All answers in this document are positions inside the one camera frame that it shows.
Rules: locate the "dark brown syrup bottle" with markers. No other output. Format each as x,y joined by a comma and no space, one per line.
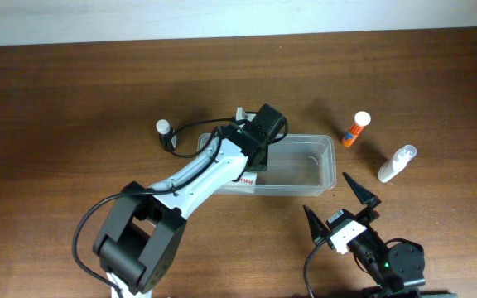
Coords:
167,136

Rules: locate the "white spray bottle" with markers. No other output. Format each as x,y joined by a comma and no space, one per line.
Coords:
396,163

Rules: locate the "clear plastic container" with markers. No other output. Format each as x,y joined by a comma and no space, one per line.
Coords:
299,165

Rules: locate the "orange tube white cap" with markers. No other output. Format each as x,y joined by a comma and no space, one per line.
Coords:
361,120

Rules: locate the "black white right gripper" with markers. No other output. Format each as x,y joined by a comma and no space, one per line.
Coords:
369,209

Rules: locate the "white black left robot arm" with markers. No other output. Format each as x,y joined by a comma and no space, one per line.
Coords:
140,236

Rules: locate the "white Panadol medicine box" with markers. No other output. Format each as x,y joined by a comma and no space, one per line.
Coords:
246,184

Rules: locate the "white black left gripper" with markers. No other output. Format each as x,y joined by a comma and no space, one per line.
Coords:
259,160

